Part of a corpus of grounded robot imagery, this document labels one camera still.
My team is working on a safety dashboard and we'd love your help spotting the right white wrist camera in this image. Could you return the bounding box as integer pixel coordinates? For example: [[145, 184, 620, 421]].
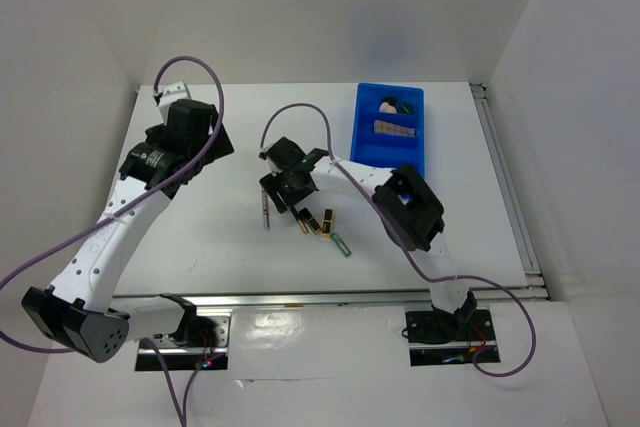
[[259, 149, 282, 175]]

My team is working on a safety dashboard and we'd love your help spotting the black gold lipstick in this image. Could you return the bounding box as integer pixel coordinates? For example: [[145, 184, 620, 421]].
[[299, 208, 321, 234], [321, 208, 335, 239]]

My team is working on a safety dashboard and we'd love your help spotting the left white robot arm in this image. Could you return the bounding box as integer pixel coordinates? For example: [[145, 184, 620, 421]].
[[21, 99, 234, 363]]

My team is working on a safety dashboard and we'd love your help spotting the aluminium rail right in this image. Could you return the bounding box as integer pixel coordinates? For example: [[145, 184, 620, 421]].
[[469, 84, 546, 287]]

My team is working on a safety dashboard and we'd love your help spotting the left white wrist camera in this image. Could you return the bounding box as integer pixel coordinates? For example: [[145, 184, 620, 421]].
[[153, 81, 191, 108]]

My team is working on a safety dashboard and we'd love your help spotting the black gold lipstick right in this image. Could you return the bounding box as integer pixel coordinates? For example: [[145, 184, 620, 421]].
[[321, 208, 335, 239]]

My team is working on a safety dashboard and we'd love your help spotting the aluminium rail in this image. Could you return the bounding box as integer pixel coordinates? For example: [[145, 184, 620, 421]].
[[469, 84, 546, 287], [111, 276, 551, 315]]

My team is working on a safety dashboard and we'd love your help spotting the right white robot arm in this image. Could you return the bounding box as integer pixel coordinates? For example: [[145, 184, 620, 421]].
[[259, 137, 477, 340]]

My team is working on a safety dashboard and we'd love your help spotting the black gold lipstick left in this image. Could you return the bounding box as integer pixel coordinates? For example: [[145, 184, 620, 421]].
[[299, 208, 321, 234]]

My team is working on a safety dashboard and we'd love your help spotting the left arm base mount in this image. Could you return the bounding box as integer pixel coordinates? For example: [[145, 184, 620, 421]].
[[150, 309, 232, 372]]

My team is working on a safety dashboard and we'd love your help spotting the aluminium rail front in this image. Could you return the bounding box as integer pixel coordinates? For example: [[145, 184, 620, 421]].
[[111, 276, 551, 315]]

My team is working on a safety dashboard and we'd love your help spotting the clear eyeshadow palette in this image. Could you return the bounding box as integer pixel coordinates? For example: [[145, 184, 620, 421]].
[[373, 120, 416, 138]]

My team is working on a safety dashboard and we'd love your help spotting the dark blue gold pencil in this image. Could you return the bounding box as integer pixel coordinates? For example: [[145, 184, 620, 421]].
[[288, 206, 309, 234]]

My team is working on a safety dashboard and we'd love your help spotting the beige makeup sponge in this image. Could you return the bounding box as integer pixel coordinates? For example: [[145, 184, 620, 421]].
[[379, 102, 397, 114]]

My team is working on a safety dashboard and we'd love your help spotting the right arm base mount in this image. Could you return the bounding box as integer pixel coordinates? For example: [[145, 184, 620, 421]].
[[401, 309, 501, 367]]

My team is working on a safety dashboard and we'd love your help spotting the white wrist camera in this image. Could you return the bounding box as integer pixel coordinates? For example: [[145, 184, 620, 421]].
[[153, 81, 191, 108], [259, 149, 282, 175]]

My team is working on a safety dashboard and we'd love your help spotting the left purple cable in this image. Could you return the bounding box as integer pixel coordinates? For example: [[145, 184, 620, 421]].
[[0, 55, 225, 426]]

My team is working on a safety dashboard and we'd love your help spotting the red silver lip gloss tube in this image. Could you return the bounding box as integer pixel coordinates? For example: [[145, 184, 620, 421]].
[[261, 188, 270, 231]]

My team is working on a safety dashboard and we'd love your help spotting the blue plastic organizer bin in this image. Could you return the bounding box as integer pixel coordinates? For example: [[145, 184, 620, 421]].
[[350, 83, 426, 175]]

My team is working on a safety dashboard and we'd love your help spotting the green clear tube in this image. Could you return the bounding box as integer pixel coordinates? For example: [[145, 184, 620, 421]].
[[331, 233, 352, 257]]

